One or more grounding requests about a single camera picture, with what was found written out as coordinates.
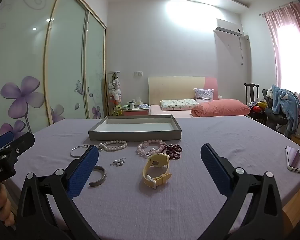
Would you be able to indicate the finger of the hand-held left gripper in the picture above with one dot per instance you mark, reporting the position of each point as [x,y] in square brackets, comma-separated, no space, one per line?
[3,139]
[23,143]

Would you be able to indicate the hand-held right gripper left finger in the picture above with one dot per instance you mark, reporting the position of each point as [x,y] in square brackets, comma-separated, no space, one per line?
[82,172]

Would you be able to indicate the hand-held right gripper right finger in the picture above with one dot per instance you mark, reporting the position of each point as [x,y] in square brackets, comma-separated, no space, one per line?
[215,170]

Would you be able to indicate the silver pearl earrings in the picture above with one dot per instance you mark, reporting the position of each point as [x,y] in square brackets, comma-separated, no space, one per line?
[118,163]

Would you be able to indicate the yellow wristwatch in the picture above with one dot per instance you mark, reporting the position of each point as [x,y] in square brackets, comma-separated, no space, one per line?
[156,161]

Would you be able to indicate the grey shallow tray box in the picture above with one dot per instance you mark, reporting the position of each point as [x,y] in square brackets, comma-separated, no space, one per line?
[137,127]

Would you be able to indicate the person's left hand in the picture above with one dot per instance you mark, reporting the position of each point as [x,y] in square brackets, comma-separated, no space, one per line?
[5,205]

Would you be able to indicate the thin silver bangle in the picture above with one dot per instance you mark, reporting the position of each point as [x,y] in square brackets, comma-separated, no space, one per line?
[71,151]

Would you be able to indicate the folded pink quilt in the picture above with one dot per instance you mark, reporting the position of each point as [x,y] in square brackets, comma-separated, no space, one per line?
[220,107]

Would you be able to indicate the purple tablecloth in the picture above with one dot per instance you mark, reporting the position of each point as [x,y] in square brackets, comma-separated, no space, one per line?
[140,210]

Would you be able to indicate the white patterned pillow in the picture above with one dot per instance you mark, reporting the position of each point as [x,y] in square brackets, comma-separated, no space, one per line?
[177,104]

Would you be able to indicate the purple floral pillow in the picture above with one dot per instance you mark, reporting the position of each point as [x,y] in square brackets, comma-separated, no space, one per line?
[203,95]

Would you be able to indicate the grey chair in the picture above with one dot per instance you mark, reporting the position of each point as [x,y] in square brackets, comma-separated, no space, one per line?
[272,120]

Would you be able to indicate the pile of colourful toys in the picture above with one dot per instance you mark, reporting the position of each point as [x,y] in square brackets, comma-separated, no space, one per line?
[258,107]

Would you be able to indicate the smartphone with pale case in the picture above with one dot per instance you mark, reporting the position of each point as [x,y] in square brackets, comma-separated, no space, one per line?
[294,158]

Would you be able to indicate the pink and beige nightstand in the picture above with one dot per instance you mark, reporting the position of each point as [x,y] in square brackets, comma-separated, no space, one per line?
[137,112]

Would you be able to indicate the white and green mug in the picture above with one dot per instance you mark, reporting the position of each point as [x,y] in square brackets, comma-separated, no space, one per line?
[131,105]

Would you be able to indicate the column of plush toys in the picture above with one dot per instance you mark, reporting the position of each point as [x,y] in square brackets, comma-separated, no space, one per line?
[115,92]

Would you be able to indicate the dark wooden chair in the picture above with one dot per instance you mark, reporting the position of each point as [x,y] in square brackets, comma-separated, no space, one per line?
[251,90]

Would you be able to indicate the tissue box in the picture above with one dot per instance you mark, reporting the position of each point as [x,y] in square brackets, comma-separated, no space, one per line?
[140,103]

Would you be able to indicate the beige and pink headboard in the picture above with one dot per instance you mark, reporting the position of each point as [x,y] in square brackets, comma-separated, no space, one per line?
[175,87]

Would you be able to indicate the floral sliding door wardrobe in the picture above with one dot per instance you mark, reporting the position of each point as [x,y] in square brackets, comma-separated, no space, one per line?
[65,55]

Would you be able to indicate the blue fleece garment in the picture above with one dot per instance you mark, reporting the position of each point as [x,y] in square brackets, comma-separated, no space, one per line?
[285,100]

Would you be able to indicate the white air conditioner pipe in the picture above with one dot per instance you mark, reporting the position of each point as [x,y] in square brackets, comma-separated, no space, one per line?
[246,40]

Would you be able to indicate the white air conditioner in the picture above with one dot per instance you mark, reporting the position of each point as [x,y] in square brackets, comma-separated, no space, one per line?
[227,25]

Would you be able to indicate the pink curtain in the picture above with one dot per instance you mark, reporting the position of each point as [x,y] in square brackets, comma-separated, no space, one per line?
[290,17]

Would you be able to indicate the white wall switch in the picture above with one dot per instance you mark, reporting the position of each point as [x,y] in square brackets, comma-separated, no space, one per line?
[138,73]

